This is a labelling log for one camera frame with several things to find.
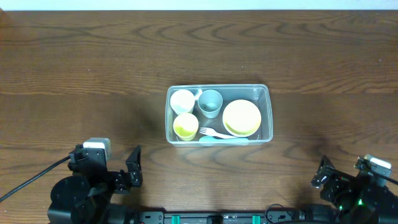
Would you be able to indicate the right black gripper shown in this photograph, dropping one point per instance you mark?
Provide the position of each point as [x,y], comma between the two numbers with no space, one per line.
[329,182]

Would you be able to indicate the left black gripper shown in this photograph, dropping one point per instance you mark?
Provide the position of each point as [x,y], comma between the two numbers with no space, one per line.
[121,181]

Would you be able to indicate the yellow plastic cup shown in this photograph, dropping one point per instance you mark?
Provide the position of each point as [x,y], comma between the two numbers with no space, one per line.
[185,126]

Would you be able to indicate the pale green plastic spoon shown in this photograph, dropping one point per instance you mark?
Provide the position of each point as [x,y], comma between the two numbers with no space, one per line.
[211,141]

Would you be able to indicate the white plastic cup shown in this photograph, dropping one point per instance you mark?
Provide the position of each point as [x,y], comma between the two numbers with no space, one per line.
[182,101]

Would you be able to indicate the clear plastic storage box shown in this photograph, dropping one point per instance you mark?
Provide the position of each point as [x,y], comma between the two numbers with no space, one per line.
[255,93]

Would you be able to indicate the grey plastic cup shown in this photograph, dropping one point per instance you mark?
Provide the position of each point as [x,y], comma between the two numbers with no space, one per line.
[210,102]

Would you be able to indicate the yellow plastic bowl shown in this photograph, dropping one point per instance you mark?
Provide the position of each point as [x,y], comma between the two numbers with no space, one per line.
[241,118]

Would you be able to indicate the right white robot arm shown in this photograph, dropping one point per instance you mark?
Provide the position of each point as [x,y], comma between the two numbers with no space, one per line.
[364,198]

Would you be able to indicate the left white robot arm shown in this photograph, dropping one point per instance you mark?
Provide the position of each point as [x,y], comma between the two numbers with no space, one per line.
[85,196]

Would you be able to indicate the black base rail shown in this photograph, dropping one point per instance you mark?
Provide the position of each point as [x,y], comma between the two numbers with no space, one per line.
[274,216]

